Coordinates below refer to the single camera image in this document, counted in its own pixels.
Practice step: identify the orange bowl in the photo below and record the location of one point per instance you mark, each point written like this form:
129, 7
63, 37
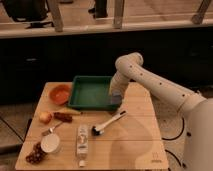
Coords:
59, 95

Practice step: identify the white dish brush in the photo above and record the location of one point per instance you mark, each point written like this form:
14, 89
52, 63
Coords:
99, 128

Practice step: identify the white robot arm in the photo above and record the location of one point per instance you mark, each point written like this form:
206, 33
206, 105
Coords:
193, 106

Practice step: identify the yellow banana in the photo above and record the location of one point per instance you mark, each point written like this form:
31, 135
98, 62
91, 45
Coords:
70, 111

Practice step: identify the white cup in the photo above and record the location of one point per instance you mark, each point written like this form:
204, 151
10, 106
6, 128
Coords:
50, 143

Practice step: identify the brown sausage toy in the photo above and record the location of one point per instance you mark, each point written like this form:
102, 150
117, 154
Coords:
63, 117

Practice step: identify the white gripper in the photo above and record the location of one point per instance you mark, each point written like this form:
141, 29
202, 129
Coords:
118, 83

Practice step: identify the black bag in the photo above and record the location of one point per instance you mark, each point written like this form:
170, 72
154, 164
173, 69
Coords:
32, 11

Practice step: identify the metal fork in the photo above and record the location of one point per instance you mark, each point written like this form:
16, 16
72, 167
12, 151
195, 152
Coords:
50, 130

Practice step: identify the white plastic bottle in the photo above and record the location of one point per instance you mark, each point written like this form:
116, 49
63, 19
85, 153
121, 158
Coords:
82, 145

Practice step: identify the bunch of dark grapes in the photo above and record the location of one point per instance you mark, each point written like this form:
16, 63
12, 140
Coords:
36, 155

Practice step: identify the green plastic tray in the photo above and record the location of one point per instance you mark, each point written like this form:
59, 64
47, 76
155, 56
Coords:
92, 93

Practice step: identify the apple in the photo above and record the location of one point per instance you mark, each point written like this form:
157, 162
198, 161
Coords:
45, 117

